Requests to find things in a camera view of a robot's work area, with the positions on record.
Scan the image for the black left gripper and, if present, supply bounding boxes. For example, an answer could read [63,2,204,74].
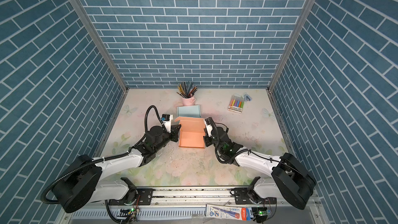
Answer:
[153,123,182,154]

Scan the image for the pink paper box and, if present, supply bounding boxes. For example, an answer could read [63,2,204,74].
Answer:
[175,117,205,148]

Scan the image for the light blue paper box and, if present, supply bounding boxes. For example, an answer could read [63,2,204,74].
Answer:
[177,105,201,118]

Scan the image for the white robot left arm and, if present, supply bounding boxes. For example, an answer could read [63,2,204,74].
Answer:
[40,114,181,213]

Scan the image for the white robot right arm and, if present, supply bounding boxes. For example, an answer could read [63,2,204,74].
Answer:
[204,117,316,210]

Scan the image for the white toothpaste style box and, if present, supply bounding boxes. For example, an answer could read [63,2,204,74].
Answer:
[206,204,253,221]

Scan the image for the pink metal pencil bucket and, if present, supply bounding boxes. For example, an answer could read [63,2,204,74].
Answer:
[181,97,195,106]

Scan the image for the bundle of coloured pencils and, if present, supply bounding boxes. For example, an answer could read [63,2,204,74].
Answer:
[177,82,198,99]

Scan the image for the pack of coloured markers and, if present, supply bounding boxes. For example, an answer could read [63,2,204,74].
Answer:
[228,95,245,114]

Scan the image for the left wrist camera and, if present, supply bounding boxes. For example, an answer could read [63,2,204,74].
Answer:
[161,114,173,133]

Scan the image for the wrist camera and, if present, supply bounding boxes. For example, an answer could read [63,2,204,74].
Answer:
[161,114,173,133]
[204,117,216,138]

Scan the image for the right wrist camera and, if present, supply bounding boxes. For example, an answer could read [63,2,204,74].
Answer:
[204,117,216,138]

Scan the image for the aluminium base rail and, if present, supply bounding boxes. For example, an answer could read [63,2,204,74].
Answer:
[53,180,319,213]

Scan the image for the right aluminium corner post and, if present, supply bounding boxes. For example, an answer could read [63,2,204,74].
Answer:
[268,0,315,92]

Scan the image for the aluminium corner post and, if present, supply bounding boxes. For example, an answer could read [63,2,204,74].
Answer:
[268,0,315,92]
[69,0,128,93]

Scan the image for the left aluminium corner post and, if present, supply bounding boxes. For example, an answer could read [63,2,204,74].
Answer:
[69,0,128,93]

